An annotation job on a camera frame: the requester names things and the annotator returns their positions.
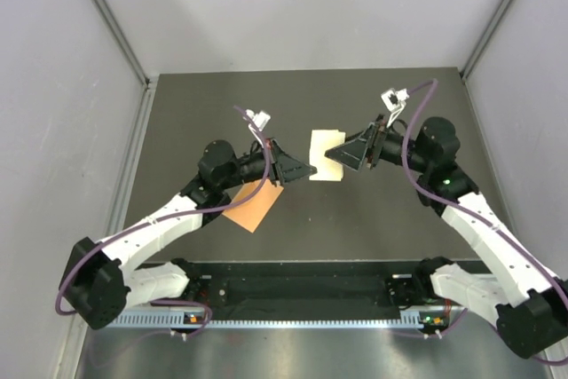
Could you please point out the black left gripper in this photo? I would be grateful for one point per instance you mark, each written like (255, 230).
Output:
(284, 168)

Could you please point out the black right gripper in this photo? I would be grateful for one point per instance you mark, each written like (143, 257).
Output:
(368, 144)

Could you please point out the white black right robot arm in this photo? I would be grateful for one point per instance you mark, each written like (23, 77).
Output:
(525, 302)

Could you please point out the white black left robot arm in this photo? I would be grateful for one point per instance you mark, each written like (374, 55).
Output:
(104, 278)

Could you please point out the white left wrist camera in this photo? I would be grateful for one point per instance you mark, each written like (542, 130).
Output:
(257, 123)

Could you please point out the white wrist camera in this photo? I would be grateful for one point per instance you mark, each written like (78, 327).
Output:
(395, 102)
(257, 123)

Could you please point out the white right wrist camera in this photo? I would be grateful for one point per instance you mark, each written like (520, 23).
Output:
(395, 102)

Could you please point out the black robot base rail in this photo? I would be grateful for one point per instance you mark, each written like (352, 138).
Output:
(334, 290)

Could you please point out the right aluminium frame post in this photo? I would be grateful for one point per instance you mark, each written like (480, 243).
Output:
(490, 29)

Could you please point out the aluminium frame post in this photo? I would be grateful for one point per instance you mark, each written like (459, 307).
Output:
(112, 24)
(490, 29)

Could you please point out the left aluminium frame post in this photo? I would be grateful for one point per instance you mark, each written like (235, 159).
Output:
(112, 24)

